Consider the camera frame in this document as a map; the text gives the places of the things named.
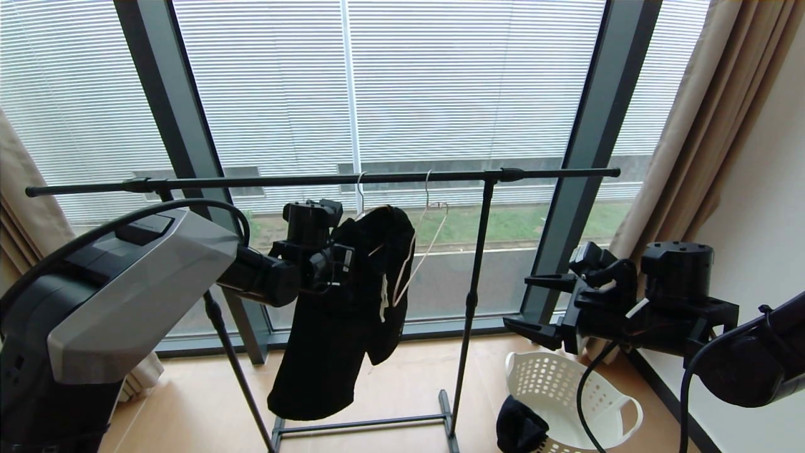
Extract pink clothes hanger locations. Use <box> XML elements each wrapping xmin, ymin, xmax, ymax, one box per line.
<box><xmin>392</xmin><ymin>169</ymin><xmax>450</xmax><ymax>308</ymax></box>
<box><xmin>354</xmin><ymin>171</ymin><xmax>386</xmax><ymax>260</ymax></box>

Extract window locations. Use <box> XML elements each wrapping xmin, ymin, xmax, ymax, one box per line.
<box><xmin>0</xmin><ymin>0</ymin><xmax>711</xmax><ymax>366</ymax></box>

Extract beige curtain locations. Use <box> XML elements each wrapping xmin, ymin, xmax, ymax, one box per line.
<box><xmin>585</xmin><ymin>0</ymin><xmax>805</xmax><ymax>364</ymax></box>
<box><xmin>0</xmin><ymin>107</ymin><xmax>165</xmax><ymax>403</ymax></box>

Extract black shorts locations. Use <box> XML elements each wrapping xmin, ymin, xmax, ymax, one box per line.
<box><xmin>267</xmin><ymin>204</ymin><xmax>417</xmax><ymax>422</ymax></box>

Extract white laundry basket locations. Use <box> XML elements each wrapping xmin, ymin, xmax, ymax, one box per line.
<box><xmin>504</xmin><ymin>350</ymin><xmax>644</xmax><ymax>453</ymax></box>

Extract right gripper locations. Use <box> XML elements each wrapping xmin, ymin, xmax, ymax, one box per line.
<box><xmin>502</xmin><ymin>273</ymin><xmax>637</xmax><ymax>357</ymax></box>

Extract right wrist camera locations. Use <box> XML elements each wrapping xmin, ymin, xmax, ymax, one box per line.
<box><xmin>569</xmin><ymin>240</ymin><xmax>640</xmax><ymax>291</ymax></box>

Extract black clothes rack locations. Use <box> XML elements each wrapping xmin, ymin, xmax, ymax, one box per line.
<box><xmin>25</xmin><ymin>167</ymin><xmax>621</xmax><ymax>453</ymax></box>

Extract black garment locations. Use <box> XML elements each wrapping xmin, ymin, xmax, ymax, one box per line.
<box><xmin>495</xmin><ymin>394</ymin><xmax>550</xmax><ymax>453</ymax></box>

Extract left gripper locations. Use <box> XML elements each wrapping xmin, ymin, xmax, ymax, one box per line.
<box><xmin>294</xmin><ymin>241</ymin><xmax>357</xmax><ymax>294</ymax></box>

